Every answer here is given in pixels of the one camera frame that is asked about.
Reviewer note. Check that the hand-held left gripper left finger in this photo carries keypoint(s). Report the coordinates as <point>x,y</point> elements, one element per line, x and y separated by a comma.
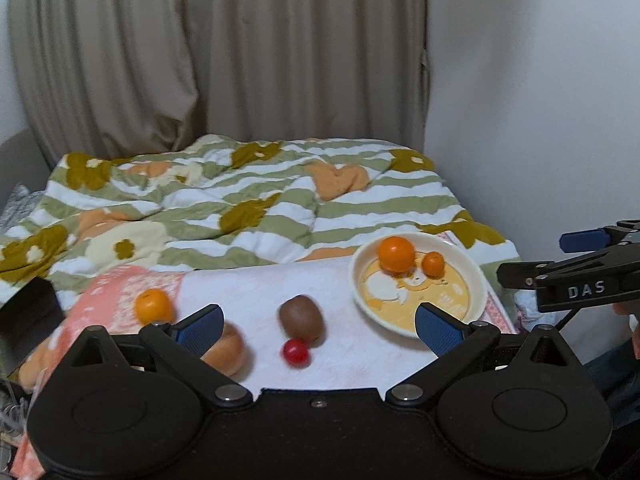
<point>202,331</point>

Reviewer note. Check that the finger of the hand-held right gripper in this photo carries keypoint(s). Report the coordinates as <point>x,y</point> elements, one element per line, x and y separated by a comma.
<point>582,240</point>
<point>520,275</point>

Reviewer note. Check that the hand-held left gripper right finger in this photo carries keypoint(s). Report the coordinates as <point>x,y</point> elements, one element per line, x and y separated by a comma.
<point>436,331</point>

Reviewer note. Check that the large orange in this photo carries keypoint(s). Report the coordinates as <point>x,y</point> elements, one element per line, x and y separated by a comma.
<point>153,306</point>
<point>396,255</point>

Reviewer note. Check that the cream bowl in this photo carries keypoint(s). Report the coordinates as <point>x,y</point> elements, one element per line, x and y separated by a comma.
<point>462,272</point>

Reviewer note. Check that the red cherry tomato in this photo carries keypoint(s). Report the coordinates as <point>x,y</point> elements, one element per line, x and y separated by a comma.
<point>295,352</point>

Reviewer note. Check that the brown kiwi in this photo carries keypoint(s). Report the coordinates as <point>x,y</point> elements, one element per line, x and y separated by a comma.
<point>301,319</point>

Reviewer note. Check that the person's right hand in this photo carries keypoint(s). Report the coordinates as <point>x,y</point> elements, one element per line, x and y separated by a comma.
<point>634,342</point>

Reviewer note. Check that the small orange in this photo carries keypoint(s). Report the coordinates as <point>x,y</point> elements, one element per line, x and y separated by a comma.
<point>433,264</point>

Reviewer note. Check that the pink floral towel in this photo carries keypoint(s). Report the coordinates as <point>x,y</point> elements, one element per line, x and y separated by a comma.
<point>260,290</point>

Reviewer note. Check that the person's dark trousers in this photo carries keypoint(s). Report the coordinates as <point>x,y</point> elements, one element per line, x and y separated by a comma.
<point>610,380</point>

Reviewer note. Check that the green striped floral blanket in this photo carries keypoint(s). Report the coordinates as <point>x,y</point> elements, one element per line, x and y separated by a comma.
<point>250,230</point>

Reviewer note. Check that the black box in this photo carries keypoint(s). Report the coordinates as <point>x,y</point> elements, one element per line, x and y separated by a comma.
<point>27,322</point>

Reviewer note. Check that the grey patterned cloth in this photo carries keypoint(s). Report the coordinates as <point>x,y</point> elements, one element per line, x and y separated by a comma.
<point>17,207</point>

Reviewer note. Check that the grey upholstered furniture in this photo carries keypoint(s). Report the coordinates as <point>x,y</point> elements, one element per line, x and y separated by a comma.
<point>20,160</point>

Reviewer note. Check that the beige curtain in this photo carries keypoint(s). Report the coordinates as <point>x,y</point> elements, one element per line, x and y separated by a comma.
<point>225,50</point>

